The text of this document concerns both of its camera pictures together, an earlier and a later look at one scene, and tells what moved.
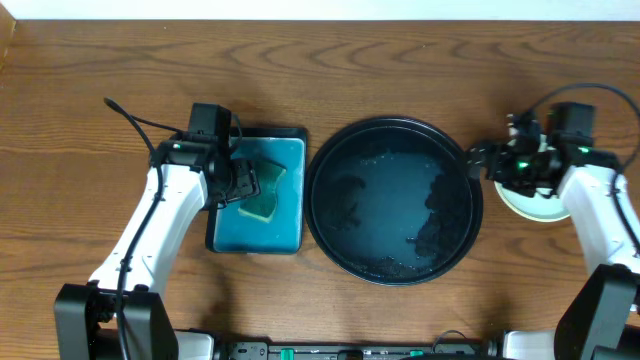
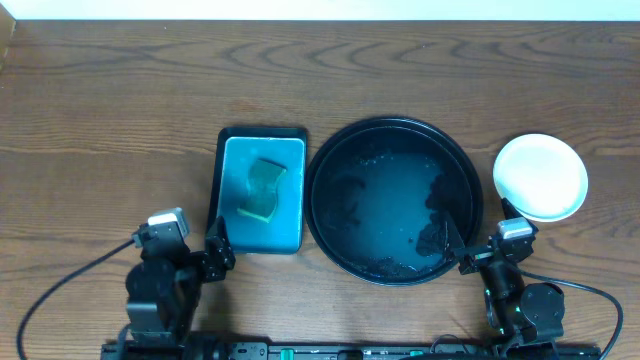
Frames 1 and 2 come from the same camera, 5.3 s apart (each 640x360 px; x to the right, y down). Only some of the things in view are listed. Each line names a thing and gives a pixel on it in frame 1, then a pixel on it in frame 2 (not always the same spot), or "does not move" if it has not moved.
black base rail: (451, 350) does not move
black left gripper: (245, 181) to (211, 261)
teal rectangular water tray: (269, 133) does not move
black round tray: (391, 201) does not move
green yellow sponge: (261, 207) does not move
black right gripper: (497, 172) to (453, 243)
